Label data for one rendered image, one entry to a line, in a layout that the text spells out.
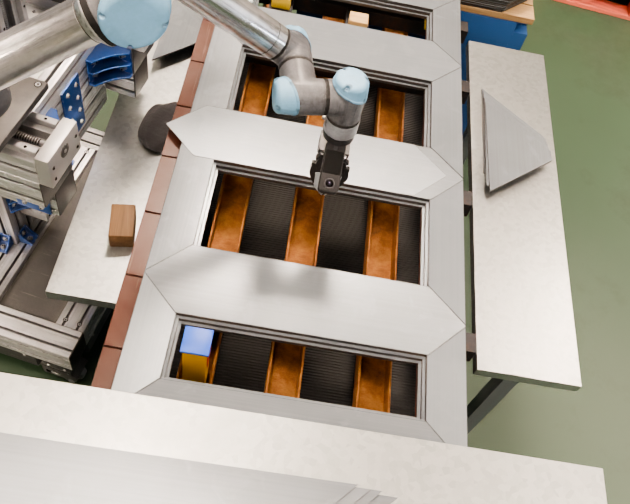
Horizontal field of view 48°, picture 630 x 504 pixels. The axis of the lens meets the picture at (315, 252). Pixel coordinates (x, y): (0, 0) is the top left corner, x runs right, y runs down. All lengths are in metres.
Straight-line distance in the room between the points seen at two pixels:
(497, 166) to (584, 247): 1.12
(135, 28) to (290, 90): 0.35
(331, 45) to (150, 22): 1.00
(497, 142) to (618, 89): 1.83
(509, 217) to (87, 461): 1.31
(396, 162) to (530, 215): 0.42
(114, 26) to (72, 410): 0.64
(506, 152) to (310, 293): 0.80
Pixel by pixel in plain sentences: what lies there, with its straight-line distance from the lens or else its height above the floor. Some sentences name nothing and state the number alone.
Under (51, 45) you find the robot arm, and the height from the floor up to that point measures 1.35.
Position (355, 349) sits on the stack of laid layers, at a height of 0.83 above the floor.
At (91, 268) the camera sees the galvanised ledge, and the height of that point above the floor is 0.68.
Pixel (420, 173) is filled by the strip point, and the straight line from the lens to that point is 1.91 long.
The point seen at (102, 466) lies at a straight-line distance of 1.22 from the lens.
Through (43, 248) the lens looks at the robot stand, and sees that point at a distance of 2.47.
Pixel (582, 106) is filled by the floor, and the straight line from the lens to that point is 3.73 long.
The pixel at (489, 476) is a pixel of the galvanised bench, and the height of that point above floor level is 1.05.
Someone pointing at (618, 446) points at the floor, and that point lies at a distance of 2.77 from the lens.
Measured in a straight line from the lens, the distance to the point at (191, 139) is 1.87.
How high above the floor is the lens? 2.24
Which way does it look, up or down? 55 degrees down
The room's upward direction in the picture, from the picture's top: 16 degrees clockwise
